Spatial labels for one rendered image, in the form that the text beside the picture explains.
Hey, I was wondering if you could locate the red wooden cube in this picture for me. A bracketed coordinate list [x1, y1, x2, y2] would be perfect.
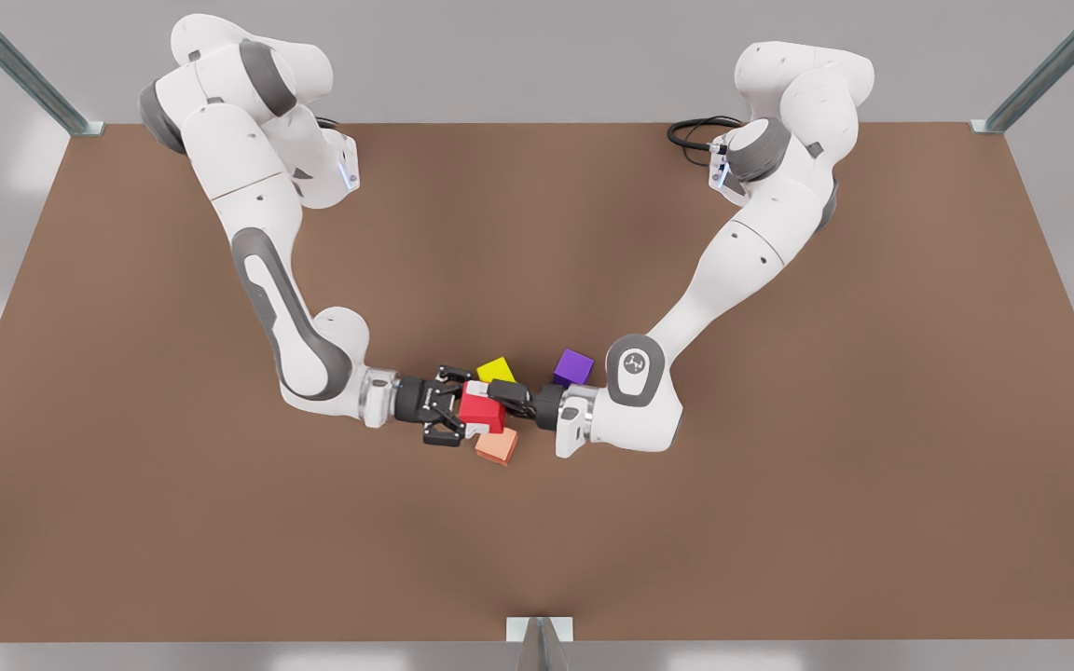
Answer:
[459, 380, 509, 436]

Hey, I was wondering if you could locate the purple wooden cube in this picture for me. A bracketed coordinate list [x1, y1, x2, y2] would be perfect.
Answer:
[552, 349, 595, 389]

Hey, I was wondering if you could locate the orange wooden cube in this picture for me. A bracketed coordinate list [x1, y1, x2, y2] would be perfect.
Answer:
[474, 426, 519, 467]

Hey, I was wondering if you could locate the silver frame post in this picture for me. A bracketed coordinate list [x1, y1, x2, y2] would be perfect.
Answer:
[505, 615, 574, 671]
[0, 0, 105, 138]
[970, 0, 1074, 135]

